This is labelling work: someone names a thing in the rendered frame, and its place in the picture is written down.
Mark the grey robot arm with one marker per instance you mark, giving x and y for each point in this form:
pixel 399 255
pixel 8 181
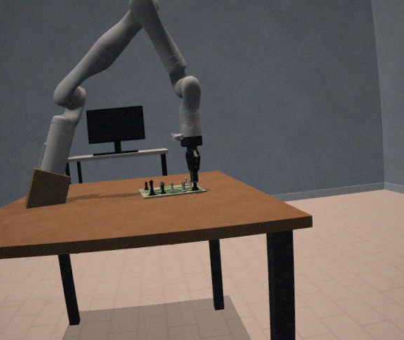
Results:
pixel 68 94

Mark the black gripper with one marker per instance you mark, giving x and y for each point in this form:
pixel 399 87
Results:
pixel 192 155

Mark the green and cream chessboard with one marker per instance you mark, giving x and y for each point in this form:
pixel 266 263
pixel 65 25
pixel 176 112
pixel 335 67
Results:
pixel 177 192

